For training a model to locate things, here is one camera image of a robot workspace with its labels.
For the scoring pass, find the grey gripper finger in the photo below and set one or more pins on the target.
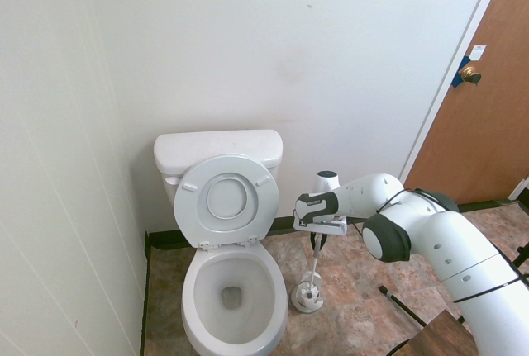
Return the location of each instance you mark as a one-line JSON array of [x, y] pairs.
[[314, 239], [323, 238]]

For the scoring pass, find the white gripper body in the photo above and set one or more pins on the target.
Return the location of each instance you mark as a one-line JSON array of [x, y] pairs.
[[330, 228]]

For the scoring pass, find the white toilet brush grey grip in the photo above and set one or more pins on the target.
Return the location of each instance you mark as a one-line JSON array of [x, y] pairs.
[[313, 267]]

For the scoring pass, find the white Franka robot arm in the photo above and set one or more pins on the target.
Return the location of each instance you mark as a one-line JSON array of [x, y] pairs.
[[454, 240]]

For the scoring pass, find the white toilet brush holder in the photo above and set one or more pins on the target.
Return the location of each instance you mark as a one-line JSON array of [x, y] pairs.
[[306, 308]]

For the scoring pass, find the white toilet seat with lid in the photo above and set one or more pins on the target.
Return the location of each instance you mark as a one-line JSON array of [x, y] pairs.
[[186, 215]]

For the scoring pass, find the white toilet bowl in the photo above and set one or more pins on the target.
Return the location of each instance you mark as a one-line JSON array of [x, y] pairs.
[[194, 331]]

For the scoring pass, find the brown wooden table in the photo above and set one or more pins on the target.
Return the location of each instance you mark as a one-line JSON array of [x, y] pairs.
[[442, 335]]

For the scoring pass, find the brown wooden door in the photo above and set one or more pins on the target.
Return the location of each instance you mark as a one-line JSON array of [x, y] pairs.
[[487, 133]]

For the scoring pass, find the blue tape on door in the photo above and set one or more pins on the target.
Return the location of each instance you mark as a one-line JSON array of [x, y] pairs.
[[457, 80]]

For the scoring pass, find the brass door knob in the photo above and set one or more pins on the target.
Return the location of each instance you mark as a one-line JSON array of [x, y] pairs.
[[469, 72]]

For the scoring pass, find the white door label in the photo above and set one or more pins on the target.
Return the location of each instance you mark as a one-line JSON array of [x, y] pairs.
[[478, 52]]

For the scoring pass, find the white door frame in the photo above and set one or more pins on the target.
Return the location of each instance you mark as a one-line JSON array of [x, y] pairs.
[[454, 71]]

